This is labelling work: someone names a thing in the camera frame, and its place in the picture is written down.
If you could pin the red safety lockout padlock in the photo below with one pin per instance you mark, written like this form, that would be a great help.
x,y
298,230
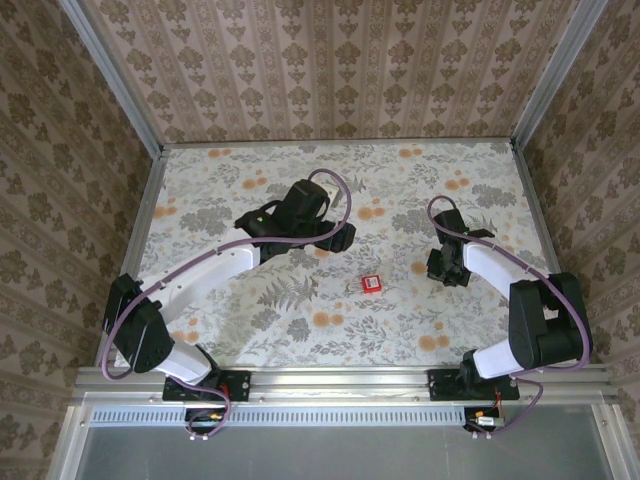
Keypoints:
x,y
370,284

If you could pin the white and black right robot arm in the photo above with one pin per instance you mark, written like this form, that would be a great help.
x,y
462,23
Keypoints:
x,y
487,265

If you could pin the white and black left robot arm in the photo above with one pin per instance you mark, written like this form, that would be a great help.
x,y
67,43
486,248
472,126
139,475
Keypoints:
x,y
200,272

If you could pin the black connector board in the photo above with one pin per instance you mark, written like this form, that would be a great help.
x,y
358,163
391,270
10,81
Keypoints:
x,y
200,419
485,421

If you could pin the grey metal panel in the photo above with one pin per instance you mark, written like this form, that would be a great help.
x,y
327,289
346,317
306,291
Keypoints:
x,y
325,455

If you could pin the thin aluminium table edge rail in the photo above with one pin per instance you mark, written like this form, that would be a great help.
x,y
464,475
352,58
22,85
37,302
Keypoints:
x,y
340,143

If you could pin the aluminium table side rail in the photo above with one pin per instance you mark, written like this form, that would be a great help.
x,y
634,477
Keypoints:
x,y
536,210
136,250

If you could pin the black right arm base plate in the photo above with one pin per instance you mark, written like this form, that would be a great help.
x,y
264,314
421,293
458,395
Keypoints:
x,y
442,385

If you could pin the wide aluminium mounting rail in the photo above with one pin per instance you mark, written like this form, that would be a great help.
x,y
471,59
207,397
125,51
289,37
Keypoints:
x,y
340,382

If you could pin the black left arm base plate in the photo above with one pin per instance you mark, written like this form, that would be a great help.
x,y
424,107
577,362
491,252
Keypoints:
x,y
240,385

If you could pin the aluminium frame post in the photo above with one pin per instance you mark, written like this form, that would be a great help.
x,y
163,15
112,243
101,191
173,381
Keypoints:
x,y
555,75
118,82

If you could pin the aluminium frame leg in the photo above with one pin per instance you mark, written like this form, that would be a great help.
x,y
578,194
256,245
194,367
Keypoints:
x,y
67,445
612,440

